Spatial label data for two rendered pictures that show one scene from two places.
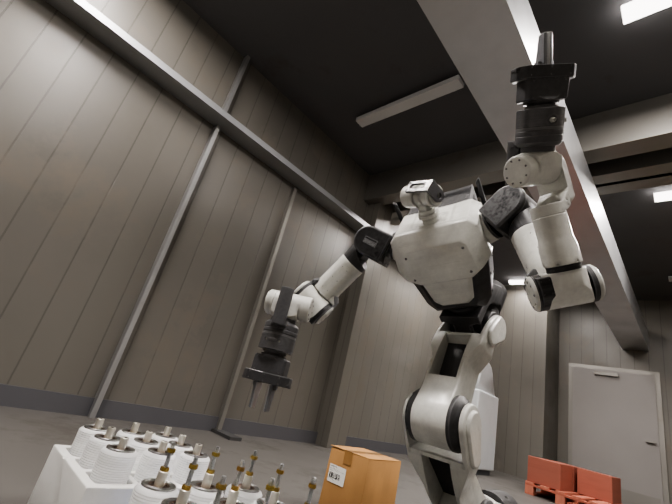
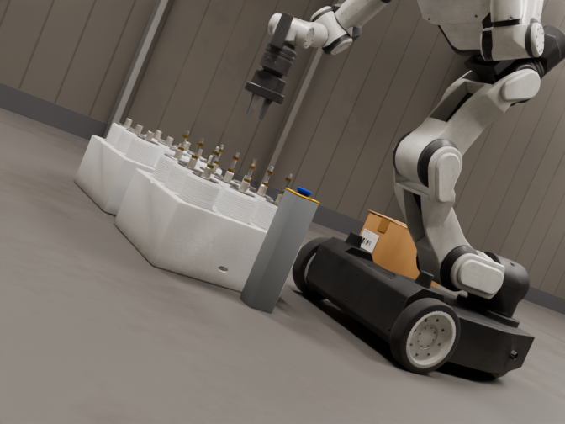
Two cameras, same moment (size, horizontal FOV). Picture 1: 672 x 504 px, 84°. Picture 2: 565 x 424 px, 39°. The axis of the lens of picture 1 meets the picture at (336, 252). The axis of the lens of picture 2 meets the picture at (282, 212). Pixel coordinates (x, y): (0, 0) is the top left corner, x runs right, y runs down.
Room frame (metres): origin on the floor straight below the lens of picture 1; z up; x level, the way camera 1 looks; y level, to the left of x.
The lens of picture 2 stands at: (-1.22, -0.52, 0.43)
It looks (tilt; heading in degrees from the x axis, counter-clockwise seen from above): 5 degrees down; 11
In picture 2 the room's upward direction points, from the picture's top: 23 degrees clockwise
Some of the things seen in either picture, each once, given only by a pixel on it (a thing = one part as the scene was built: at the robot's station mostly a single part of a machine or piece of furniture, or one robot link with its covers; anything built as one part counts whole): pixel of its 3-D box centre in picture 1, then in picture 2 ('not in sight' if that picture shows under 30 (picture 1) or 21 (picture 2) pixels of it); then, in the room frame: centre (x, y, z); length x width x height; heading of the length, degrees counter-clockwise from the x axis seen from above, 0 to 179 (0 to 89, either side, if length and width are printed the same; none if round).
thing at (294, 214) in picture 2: not in sight; (278, 251); (0.81, -0.16, 0.16); 0.07 x 0.07 x 0.31; 41
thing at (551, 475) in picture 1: (574, 485); not in sight; (5.02, -3.58, 0.21); 1.19 x 0.78 x 0.41; 132
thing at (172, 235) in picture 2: not in sight; (204, 234); (0.98, 0.09, 0.09); 0.39 x 0.39 x 0.18; 41
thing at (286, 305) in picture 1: (287, 313); (287, 38); (0.96, 0.08, 0.69); 0.11 x 0.11 x 0.11; 82
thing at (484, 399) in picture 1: (466, 410); not in sight; (5.93, -2.51, 0.78); 0.81 x 0.67 x 1.56; 134
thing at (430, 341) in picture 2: not in sight; (425, 336); (0.92, -0.59, 0.10); 0.20 x 0.05 x 0.20; 134
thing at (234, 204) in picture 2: not in sight; (229, 222); (0.89, 0.01, 0.16); 0.10 x 0.10 x 0.18
